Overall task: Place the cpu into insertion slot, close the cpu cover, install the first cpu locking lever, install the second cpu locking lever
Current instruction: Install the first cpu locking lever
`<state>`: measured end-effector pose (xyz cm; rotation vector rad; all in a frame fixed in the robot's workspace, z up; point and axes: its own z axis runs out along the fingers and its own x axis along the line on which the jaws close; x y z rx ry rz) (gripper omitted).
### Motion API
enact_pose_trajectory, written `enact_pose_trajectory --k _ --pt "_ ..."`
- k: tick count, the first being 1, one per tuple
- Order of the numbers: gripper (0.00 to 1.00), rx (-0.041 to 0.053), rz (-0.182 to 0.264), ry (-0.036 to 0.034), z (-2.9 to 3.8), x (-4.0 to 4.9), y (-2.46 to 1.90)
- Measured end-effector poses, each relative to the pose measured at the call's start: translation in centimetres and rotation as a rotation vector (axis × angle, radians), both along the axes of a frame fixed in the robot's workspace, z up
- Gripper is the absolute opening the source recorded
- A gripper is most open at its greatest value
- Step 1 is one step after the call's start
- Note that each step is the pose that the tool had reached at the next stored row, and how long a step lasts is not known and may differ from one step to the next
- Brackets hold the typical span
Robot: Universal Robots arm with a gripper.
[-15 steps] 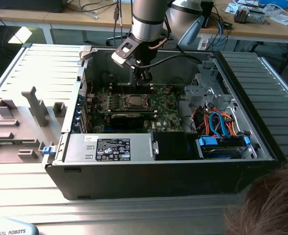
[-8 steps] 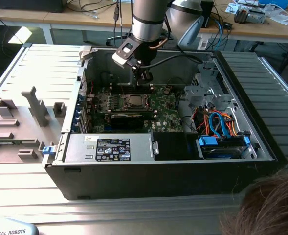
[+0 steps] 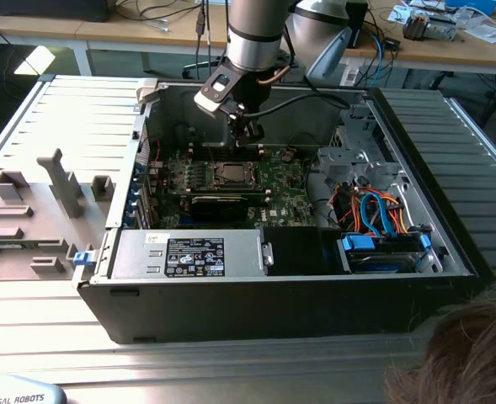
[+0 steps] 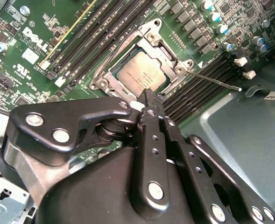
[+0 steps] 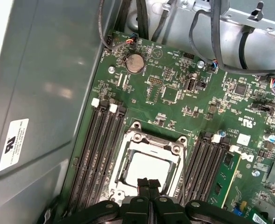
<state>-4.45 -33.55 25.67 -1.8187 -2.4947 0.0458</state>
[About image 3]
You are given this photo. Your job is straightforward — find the grey metal disk bay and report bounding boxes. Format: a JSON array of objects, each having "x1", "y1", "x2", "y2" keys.
[{"x1": 317, "y1": 104, "x2": 405, "y2": 191}]

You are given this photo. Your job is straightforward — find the green motherboard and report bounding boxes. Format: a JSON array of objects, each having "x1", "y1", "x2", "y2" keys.
[{"x1": 148, "y1": 145, "x2": 319, "y2": 231}]

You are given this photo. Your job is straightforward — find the blue data wire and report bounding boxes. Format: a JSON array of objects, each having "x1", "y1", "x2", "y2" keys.
[{"x1": 359, "y1": 189, "x2": 390, "y2": 239}]

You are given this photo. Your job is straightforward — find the silver green CPU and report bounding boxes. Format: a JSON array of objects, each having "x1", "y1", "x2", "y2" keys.
[{"x1": 222, "y1": 165, "x2": 248, "y2": 184}]

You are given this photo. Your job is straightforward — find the CPU cooler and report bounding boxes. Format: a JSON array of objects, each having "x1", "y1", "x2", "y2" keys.
[{"x1": 402, "y1": 11, "x2": 459, "y2": 42}]

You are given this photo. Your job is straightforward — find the wooden desk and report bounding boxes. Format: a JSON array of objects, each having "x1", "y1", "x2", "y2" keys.
[
  {"x1": 0, "y1": 0, "x2": 230, "y2": 77},
  {"x1": 344, "y1": 0, "x2": 496, "y2": 123}
]

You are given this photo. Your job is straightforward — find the grey parts rack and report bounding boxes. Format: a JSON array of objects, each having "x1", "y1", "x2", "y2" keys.
[{"x1": 0, "y1": 146, "x2": 119, "y2": 282}]

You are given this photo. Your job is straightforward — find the black camera cable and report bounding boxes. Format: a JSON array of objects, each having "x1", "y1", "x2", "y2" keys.
[{"x1": 243, "y1": 75, "x2": 352, "y2": 119}]

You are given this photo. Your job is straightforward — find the grey teach pendant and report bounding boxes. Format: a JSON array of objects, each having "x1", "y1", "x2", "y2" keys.
[{"x1": 0, "y1": 373, "x2": 69, "y2": 404}]

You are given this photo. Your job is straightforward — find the black grey PC case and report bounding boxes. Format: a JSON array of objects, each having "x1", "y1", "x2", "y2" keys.
[{"x1": 75, "y1": 74, "x2": 496, "y2": 345}]

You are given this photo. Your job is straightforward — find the red power wires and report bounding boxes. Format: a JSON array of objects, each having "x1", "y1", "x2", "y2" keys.
[{"x1": 330, "y1": 187, "x2": 360, "y2": 226}]

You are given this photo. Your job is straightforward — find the black graphics card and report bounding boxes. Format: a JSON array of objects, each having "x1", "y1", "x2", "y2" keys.
[{"x1": 189, "y1": 194, "x2": 249, "y2": 223}]

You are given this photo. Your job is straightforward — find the white plastic packets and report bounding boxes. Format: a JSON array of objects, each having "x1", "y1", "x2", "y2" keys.
[{"x1": 461, "y1": 16, "x2": 496, "y2": 43}]

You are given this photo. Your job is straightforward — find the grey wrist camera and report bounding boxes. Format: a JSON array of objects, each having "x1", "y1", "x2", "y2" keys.
[{"x1": 193, "y1": 69, "x2": 247, "y2": 120}]

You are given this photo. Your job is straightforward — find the blue cardboard box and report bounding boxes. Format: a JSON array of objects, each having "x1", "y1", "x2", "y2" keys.
[{"x1": 445, "y1": 0, "x2": 496, "y2": 16}]

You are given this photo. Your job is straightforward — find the black flat device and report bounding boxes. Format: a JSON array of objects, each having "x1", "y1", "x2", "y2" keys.
[{"x1": 0, "y1": 0, "x2": 110, "y2": 24}]

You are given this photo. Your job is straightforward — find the grey power supply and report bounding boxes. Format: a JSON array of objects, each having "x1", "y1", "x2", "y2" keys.
[{"x1": 109, "y1": 229, "x2": 270, "y2": 279}]

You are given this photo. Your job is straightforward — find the printed paper sheet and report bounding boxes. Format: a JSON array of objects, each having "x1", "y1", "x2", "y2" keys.
[{"x1": 388, "y1": 3, "x2": 413, "y2": 24}]

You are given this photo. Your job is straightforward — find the person head brown hair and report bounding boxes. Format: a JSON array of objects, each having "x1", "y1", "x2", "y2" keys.
[{"x1": 383, "y1": 290, "x2": 496, "y2": 404}]

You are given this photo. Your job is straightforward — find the black plastic shroud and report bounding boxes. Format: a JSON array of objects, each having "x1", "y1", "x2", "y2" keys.
[{"x1": 260, "y1": 226, "x2": 342, "y2": 277}]

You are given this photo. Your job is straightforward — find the black upright box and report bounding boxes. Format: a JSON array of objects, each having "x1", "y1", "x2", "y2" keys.
[{"x1": 346, "y1": 0, "x2": 369, "y2": 50}]

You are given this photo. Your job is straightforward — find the metal socket cover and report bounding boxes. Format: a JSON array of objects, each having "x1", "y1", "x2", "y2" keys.
[{"x1": 214, "y1": 162, "x2": 258, "y2": 189}]

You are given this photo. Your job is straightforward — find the copper coloured cable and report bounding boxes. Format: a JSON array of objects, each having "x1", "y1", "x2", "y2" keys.
[{"x1": 259, "y1": 65, "x2": 291, "y2": 88}]

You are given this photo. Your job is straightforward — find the orange data wire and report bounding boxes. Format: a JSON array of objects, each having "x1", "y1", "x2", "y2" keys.
[{"x1": 377, "y1": 192, "x2": 409, "y2": 235}]

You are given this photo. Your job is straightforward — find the hard disk in blue carrier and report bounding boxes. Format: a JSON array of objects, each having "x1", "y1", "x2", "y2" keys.
[{"x1": 335, "y1": 232, "x2": 435, "y2": 275}]

